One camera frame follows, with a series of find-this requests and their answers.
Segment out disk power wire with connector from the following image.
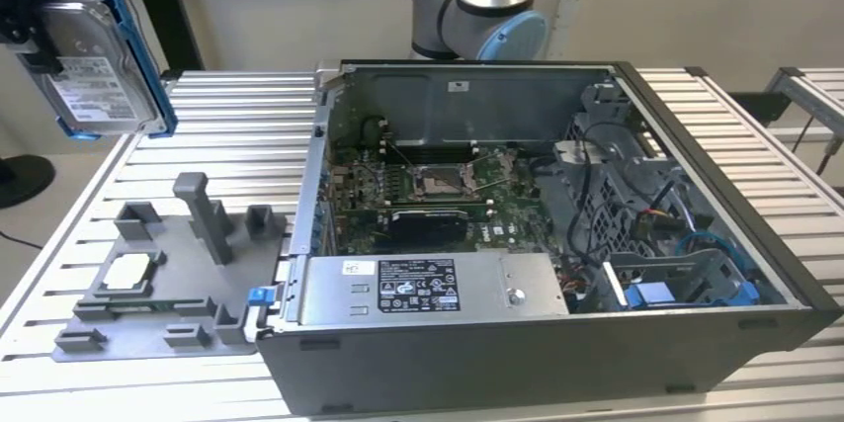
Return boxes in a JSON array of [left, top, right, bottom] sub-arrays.
[[633, 179, 687, 240]]

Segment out black graphics card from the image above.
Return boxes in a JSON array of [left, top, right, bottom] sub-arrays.
[[385, 208, 474, 253]]

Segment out metal slat side table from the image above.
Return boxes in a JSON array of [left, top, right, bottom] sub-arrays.
[[765, 65, 844, 146]]

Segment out CPU socket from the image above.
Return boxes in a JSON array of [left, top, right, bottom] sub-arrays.
[[403, 160, 482, 200]]

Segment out silver power supply unit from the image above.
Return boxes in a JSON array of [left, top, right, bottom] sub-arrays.
[[297, 251, 573, 323]]

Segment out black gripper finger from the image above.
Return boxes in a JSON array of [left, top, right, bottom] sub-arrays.
[[17, 40, 65, 75]]

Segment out grey parts rack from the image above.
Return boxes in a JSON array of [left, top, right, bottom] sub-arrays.
[[51, 172, 297, 365]]

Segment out blue disk carrier in bay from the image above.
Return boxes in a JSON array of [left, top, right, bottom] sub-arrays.
[[623, 283, 679, 307]]

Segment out black floor cable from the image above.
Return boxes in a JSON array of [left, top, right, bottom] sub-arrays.
[[0, 228, 46, 250]]

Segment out hard disk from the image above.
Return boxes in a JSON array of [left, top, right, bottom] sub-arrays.
[[38, 0, 182, 141]]

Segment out grey metal disk bay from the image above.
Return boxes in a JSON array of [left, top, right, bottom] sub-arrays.
[[534, 83, 790, 314]]

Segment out blue wire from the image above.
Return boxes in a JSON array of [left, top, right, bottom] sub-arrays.
[[675, 227, 758, 295]]

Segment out black round stand base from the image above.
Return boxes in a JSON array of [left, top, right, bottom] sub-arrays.
[[0, 154, 59, 210]]

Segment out open dark PC case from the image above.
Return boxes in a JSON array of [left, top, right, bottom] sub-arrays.
[[254, 58, 844, 417]]

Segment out silver CPU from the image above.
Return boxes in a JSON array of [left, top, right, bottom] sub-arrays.
[[103, 253, 169, 291]]

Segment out green motherboard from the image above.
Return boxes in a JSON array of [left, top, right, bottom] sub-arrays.
[[321, 142, 570, 258]]

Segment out black RAM slot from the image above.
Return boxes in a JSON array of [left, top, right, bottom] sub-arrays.
[[381, 139, 482, 156], [389, 196, 498, 209]]

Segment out black wire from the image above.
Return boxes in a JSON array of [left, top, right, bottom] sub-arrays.
[[565, 120, 662, 270]]

